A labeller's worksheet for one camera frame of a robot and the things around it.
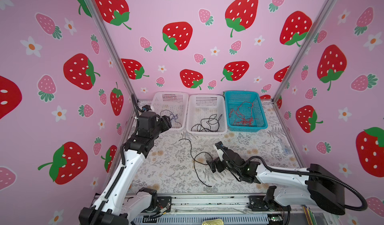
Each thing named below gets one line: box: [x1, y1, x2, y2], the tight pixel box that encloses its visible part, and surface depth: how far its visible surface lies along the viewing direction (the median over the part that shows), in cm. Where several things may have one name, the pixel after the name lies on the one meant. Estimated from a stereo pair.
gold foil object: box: [202, 218, 224, 225], surface depth 66 cm
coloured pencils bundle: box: [300, 204, 318, 225], surface depth 70 cm
